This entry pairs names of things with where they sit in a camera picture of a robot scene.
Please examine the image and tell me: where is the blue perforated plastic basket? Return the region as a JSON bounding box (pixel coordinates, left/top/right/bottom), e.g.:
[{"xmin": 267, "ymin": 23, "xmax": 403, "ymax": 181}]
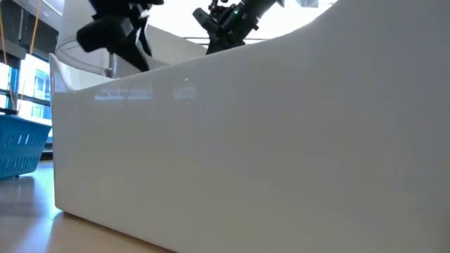
[{"xmin": 0, "ymin": 114, "xmax": 53, "ymax": 181}]

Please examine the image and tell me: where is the white plastic basket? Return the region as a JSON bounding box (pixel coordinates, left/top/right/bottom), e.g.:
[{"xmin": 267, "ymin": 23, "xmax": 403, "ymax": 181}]
[{"xmin": 49, "ymin": 0, "xmax": 450, "ymax": 253}]

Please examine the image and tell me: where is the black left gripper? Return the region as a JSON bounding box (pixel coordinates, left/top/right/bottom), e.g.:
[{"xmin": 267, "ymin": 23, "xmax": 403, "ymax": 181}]
[{"xmin": 76, "ymin": 13, "xmax": 153, "ymax": 73}]

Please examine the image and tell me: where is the yellow cable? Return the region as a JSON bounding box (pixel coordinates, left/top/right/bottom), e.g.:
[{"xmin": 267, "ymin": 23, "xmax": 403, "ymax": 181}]
[{"xmin": 28, "ymin": 0, "xmax": 42, "ymax": 57}]

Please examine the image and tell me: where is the white fabric lamp shade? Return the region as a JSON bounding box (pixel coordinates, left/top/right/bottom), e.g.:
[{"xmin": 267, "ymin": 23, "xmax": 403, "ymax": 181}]
[{"xmin": 55, "ymin": 0, "xmax": 117, "ymax": 77}]

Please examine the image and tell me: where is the silver lamp stand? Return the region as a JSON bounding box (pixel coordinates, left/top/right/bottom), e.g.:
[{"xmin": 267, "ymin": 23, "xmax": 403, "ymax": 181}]
[{"xmin": 104, "ymin": 52, "xmax": 119, "ymax": 79}]

